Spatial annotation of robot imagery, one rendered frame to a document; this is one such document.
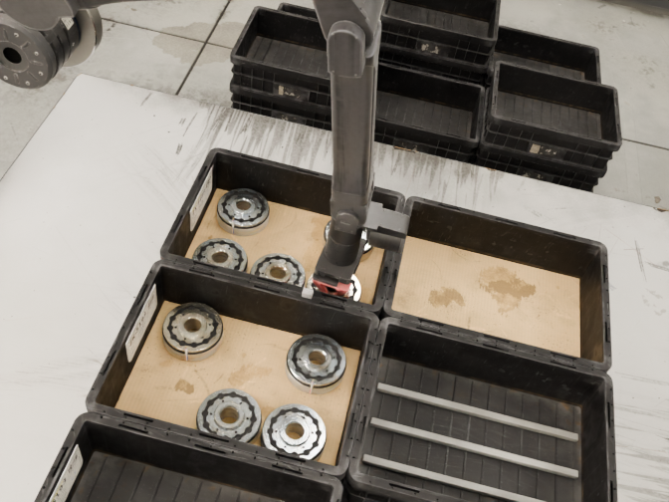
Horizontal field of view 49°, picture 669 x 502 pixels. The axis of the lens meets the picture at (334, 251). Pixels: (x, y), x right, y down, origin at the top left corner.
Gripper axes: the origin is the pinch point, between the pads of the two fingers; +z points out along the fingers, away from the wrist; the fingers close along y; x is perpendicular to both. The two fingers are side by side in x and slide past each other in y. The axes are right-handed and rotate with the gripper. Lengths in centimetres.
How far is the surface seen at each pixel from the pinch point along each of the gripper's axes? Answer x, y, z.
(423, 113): -1, 119, 50
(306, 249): 8.3, 9.2, 4.1
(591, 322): -47.1, 9.9, -1.3
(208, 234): 27.2, 4.9, 4.2
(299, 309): 3.7, -10.1, -3.5
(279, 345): 5.4, -13.6, 4.0
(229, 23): 99, 189, 88
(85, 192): 62, 15, 17
